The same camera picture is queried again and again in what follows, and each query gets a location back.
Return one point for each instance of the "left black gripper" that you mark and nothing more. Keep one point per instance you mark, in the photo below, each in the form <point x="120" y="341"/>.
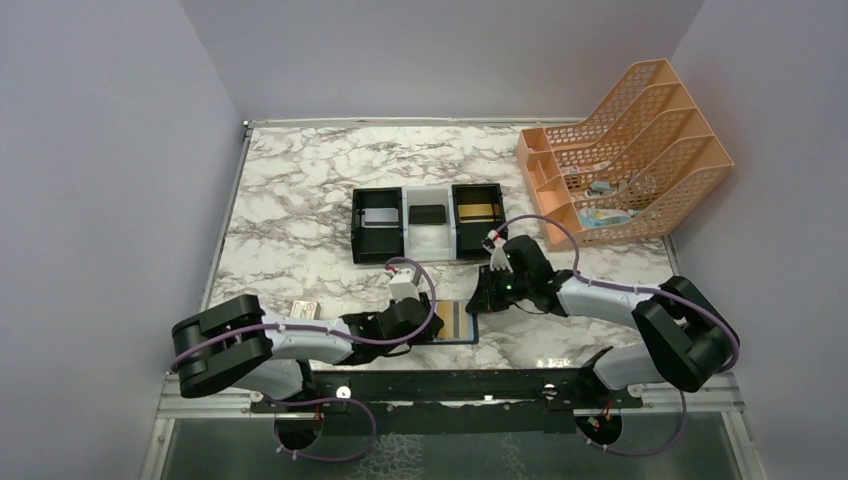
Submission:
<point x="429" y="315"/>

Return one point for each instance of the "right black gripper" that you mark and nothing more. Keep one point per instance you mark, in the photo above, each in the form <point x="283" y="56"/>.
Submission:
<point x="488" y="291"/>

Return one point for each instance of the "black leather card holder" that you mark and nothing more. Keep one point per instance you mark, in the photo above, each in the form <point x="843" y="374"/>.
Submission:
<point x="459" y="327"/>

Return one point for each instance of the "gold card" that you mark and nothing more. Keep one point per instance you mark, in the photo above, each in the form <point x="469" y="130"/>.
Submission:
<point x="478" y="213"/>

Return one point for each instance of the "black white three-compartment tray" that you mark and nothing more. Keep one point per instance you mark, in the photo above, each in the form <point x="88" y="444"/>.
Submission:
<point x="423" y="243"/>

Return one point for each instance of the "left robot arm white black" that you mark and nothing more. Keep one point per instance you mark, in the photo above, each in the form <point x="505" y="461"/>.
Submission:
<point x="238" y="344"/>

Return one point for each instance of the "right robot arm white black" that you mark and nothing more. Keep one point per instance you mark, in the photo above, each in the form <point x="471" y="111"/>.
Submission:
<point x="684" y="341"/>

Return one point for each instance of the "silver card in tray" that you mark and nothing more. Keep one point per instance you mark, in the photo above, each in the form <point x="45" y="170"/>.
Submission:
<point x="379" y="218"/>

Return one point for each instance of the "black card in tray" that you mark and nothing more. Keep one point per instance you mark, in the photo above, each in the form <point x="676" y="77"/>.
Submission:
<point x="434" y="214"/>

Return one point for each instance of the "items inside file rack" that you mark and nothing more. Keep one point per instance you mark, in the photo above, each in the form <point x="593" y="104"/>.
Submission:
<point x="607" y="194"/>

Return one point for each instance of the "orange plastic file rack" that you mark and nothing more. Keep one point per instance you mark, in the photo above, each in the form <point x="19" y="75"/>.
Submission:
<point x="647" y="120"/>

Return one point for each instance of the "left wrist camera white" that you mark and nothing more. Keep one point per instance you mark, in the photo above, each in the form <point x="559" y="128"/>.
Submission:
<point x="404" y="283"/>

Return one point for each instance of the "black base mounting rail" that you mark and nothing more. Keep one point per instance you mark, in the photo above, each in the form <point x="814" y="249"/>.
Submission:
<point x="446" y="402"/>

